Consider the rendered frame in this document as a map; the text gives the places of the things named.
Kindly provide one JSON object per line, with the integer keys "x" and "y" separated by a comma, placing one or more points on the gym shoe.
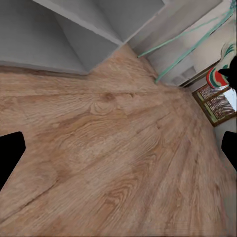
{"x": 215, "y": 79}

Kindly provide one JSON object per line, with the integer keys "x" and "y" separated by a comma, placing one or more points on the door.
{"x": 219, "y": 104}

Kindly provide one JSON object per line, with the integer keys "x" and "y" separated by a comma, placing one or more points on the standing mirror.
{"x": 230, "y": 13}

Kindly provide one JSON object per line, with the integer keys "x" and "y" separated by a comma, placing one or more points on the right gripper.
{"x": 232, "y": 74}

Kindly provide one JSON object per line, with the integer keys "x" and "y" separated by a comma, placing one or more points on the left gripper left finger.
{"x": 12, "y": 147}

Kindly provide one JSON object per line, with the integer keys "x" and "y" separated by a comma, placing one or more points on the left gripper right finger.
{"x": 229, "y": 147}

